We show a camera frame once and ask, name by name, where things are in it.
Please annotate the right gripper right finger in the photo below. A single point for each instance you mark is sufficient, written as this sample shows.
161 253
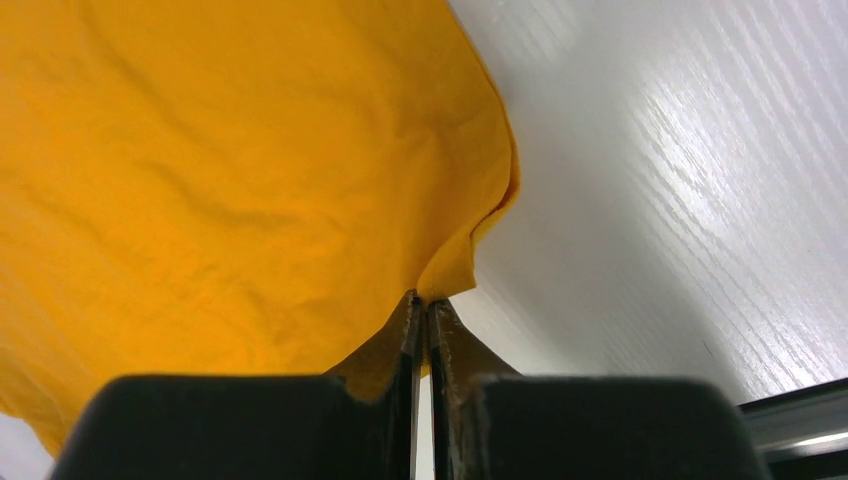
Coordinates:
491 422

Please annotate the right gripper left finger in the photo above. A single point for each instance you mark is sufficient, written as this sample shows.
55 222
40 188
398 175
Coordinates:
356 421

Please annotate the yellow t-shirt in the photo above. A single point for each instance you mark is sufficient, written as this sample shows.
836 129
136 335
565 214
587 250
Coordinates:
230 187

